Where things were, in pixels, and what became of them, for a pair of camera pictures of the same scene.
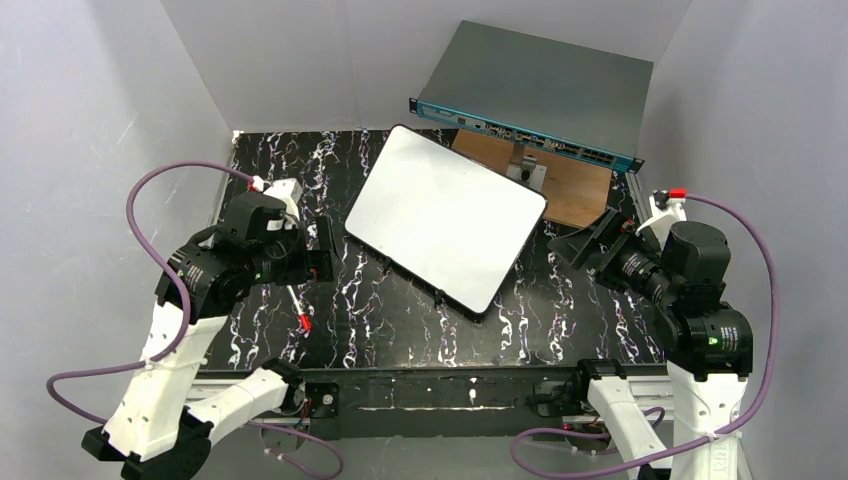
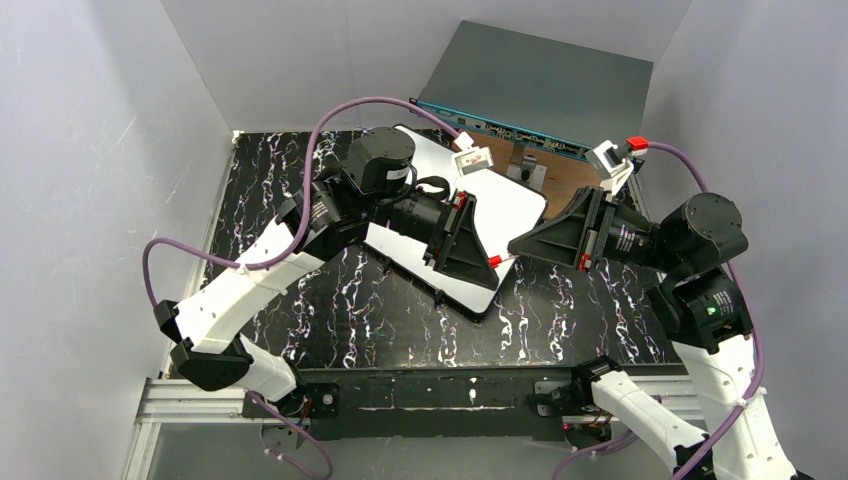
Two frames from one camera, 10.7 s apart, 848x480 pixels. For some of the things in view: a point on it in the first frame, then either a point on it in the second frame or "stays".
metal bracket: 525,168 stays
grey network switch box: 577,100 stays
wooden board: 576,189 stays
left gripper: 317,263 -> 448,230
